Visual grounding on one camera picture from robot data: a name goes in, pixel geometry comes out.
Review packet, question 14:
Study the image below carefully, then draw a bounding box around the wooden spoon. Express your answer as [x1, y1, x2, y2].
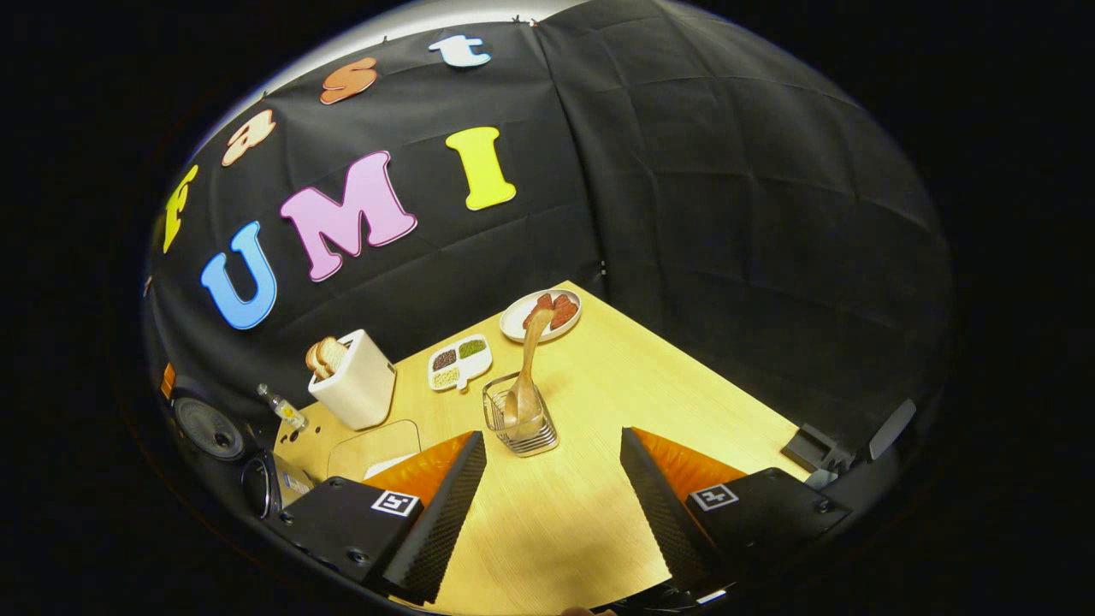
[503, 308, 555, 437]

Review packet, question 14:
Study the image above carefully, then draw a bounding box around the black rice cooker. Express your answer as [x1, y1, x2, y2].
[163, 376, 319, 523]

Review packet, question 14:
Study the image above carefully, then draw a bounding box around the white toaster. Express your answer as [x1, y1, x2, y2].
[308, 329, 397, 431]

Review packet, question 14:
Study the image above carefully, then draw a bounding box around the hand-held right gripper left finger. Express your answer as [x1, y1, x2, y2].
[265, 430, 488, 605]

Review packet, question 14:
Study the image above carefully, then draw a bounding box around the white divided bean dish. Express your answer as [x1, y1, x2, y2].
[428, 334, 494, 392]

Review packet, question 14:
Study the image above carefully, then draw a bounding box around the wire chopstick holder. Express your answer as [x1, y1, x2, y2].
[482, 370, 560, 458]

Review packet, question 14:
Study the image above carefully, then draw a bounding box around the white round plate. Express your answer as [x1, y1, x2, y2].
[500, 289, 583, 343]

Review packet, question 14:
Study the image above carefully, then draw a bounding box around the small clear glass bottle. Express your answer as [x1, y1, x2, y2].
[257, 383, 309, 433]

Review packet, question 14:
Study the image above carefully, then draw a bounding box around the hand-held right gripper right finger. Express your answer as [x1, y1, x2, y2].
[619, 426, 854, 591]

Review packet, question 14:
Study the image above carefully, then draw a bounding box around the black backdrop cloth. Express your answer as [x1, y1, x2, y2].
[141, 0, 955, 480]

